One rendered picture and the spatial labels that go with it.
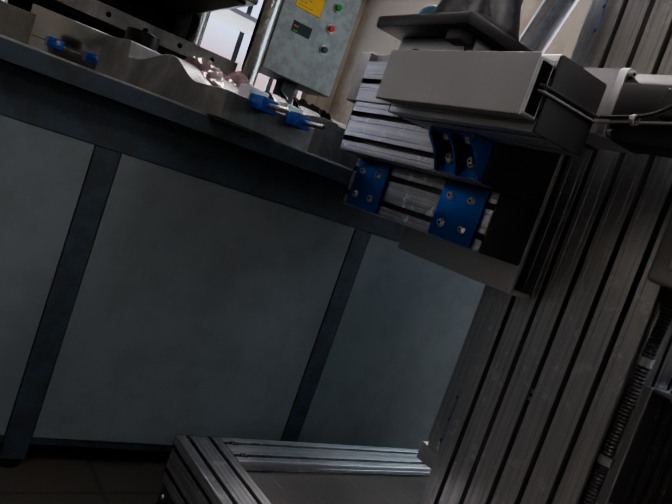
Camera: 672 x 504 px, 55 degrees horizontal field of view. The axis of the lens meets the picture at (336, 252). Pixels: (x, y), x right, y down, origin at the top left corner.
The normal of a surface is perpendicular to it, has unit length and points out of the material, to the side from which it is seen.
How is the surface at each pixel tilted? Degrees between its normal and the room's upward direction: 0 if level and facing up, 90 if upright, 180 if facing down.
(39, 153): 90
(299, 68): 90
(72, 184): 90
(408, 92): 90
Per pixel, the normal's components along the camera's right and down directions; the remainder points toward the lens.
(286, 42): 0.51, 0.25
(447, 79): -0.78, -0.22
